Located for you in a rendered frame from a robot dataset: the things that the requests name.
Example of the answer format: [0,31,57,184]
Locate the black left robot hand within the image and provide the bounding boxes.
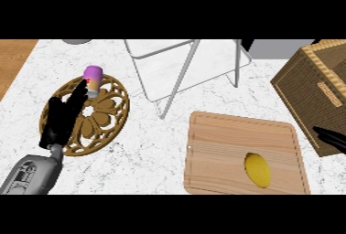
[38,78,90,151]

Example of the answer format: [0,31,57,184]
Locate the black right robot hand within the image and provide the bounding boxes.
[312,125,346,154]

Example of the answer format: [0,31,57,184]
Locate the brown wicker basket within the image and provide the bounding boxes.
[269,39,346,158]

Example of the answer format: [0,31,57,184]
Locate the yellow lemon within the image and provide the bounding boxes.
[244,152,273,189]

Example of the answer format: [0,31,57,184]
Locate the pale wooden cutting board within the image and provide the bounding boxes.
[181,111,312,196]

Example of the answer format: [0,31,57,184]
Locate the round brown carved trivet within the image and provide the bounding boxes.
[38,73,131,157]

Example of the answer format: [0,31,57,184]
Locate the purple and orange can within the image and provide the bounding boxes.
[82,65,105,99]

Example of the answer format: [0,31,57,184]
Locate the grey round object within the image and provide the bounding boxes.
[60,39,93,46]

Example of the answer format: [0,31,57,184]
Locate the grey flat appliance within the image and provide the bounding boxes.
[241,39,316,60]

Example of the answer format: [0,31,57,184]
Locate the grey wire rack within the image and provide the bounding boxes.
[122,39,254,121]

